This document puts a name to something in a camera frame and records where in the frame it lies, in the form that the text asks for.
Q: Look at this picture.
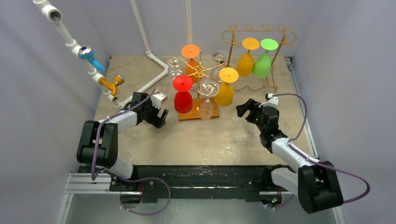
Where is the orange pipe fitting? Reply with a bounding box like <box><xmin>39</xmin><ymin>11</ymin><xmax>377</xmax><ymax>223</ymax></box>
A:
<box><xmin>99</xmin><ymin>76</ymin><xmax>124</xmax><ymax>97</ymax></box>

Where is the gold wire bottle rack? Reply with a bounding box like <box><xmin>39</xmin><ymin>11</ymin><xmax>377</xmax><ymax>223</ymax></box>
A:
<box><xmin>221</xmin><ymin>23</ymin><xmax>298</xmax><ymax>91</ymax></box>

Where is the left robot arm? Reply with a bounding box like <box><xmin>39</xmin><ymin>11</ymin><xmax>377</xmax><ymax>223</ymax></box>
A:
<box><xmin>77</xmin><ymin>90</ymin><xmax>169</xmax><ymax>191</ymax></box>

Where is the clear round wine glass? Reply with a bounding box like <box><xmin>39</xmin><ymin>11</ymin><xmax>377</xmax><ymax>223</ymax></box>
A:
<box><xmin>168</xmin><ymin>57</ymin><xmax>184</xmax><ymax>80</ymax></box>

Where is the yellow wine glass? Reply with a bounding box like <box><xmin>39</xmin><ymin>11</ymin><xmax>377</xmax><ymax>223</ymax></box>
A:
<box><xmin>236</xmin><ymin>37</ymin><xmax>260</xmax><ymax>77</ymax></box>
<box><xmin>214</xmin><ymin>67</ymin><xmax>239</xmax><ymax>107</ymax></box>

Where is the yellow wine glass front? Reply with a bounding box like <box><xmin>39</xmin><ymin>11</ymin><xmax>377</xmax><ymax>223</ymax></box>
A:
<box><xmin>214</xmin><ymin>67</ymin><xmax>239</xmax><ymax>107</ymax></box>

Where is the white pole red stripe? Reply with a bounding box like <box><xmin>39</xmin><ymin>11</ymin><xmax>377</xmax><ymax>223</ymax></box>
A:
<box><xmin>183</xmin><ymin>0</ymin><xmax>193</xmax><ymax>44</ymax></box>

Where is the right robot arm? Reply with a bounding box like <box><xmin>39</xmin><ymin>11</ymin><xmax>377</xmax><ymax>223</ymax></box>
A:
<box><xmin>236</xmin><ymin>98</ymin><xmax>344</xmax><ymax>214</ymax></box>

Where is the clear flute glass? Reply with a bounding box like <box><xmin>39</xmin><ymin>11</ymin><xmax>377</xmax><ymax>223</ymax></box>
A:
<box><xmin>199</xmin><ymin>80</ymin><xmax>219</xmax><ymax>120</ymax></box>

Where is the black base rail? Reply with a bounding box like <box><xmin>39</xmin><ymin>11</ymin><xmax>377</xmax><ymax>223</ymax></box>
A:
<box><xmin>77</xmin><ymin>164</ymin><xmax>293</xmax><ymax>205</ymax></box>

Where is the green wine glass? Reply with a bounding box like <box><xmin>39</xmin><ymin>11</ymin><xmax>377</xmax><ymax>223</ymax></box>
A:
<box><xmin>253</xmin><ymin>38</ymin><xmax>279</xmax><ymax>78</ymax></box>

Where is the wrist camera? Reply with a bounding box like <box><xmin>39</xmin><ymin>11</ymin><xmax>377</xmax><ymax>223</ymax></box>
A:
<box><xmin>150</xmin><ymin>92</ymin><xmax>167</xmax><ymax>110</ymax></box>
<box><xmin>259</xmin><ymin>93</ymin><xmax>279</xmax><ymax>108</ymax></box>

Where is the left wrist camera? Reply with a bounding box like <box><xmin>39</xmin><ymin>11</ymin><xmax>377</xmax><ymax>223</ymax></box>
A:
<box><xmin>150</xmin><ymin>92</ymin><xmax>167</xmax><ymax>110</ymax></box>

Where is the white PVC pipe frame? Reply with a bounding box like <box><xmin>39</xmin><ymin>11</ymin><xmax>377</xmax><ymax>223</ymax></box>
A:
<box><xmin>33</xmin><ymin>0</ymin><xmax>168</xmax><ymax>108</ymax></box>

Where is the blue valve on pipe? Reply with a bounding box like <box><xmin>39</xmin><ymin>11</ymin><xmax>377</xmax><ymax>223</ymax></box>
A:
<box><xmin>78</xmin><ymin>46</ymin><xmax>104</xmax><ymax>72</ymax></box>

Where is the red wine glass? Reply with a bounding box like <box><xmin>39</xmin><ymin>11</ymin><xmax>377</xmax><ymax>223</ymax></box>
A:
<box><xmin>172</xmin><ymin>75</ymin><xmax>193</xmax><ymax>114</ymax></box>

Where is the orange wine glass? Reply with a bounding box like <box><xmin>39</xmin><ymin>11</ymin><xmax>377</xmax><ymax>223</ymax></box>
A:
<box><xmin>181</xmin><ymin>44</ymin><xmax>201</xmax><ymax>84</ymax></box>

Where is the yellow wine glass back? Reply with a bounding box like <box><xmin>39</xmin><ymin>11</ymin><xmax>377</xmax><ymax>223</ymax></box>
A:
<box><xmin>236</xmin><ymin>37</ymin><xmax>260</xmax><ymax>77</ymax></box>

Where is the clear ribbed wine glass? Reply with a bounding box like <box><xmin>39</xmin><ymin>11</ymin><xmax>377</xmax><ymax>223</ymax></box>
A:
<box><xmin>210</xmin><ymin>51</ymin><xmax>226</xmax><ymax>82</ymax></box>

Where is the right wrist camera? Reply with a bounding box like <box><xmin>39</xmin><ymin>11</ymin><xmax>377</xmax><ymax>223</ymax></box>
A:
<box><xmin>259</xmin><ymin>93</ymin><xmax>279</xmax><ymax>108</ymax></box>

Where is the gold wine glass rack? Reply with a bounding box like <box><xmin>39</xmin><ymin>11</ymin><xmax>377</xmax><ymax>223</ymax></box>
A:
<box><xmin>178</xmin><ymin>50</ymin><xmax>220</xmax><ymax>121</ymax></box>

